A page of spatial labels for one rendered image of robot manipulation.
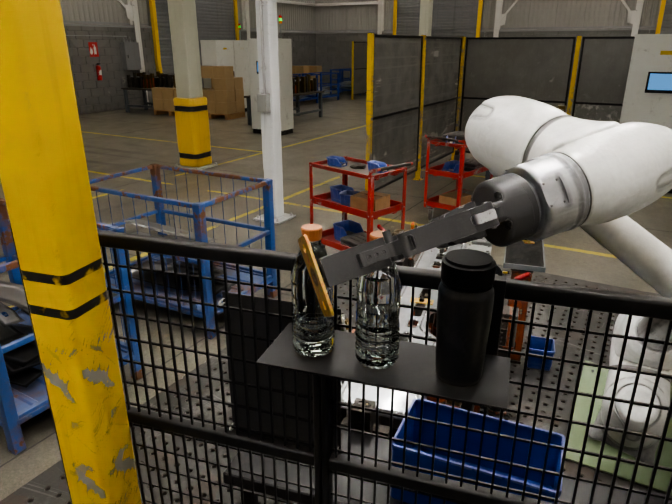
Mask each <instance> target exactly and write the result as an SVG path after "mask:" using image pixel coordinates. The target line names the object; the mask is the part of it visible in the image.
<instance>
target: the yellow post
mask: <svg viewBox="0 0 672 504"><path fill-rule="evenodd" d="M0 178H1V182H2V187H3V191H4V196H5V200H6V205H7V210H8V214H9V219H10V223H11V228H12V232H13V237H14V241H15V246H16V250H17V255H18V259H19V264H20V268H21V273H22V277H23V282H24V286H25V291H26V296H27V300H28V305H29V309H30V314H31V318H32V323H33V327H34V332H35V336H36V341H37V345H38V350H39V354H40V359H41V363H42V368H43V372H44V377H45V382H46V386H47V391H48V395H49V400H50V404H51V409H52V413H53V418H54V422H55V427H56V431H57V436H58V440H59V445H60V449H61V454H62V458H63V463H64V468H65V472H66V477H67V481H68V486H69V490H70V495H71V499H72V504H142V502H141V496H140V489H139V483H138V477H137V471H136V465H135V459H134V453H133V446H132V440H131V434H130V428H129V422H128V416H127V410H126V403H125V397H124V391H123V385H122V379H121V373H120V367H119V360H118V354H117V348H116V342H115V336H114V330H113V324H112V317H111V311H110V305H109V299H108V293H107V287H106V281H105V274H104V268H103V262H102V256H101V250H100V244H99V238H98V231H97V225H96V219H95V213H94V207H93V201H92V195H91V188H90V182H89V176H88V170H87V164H86V158H85V152H84V145H83V139H82V133H81V127H80V121H79V115H78V109H77V102H76V96H75V90H74V84H73V78H72V72H71V66H70V59H69V53H68V47H67V41H66V35H65V29H64V23H63V16H62V10H61V4H60V0H0Z"/></svg>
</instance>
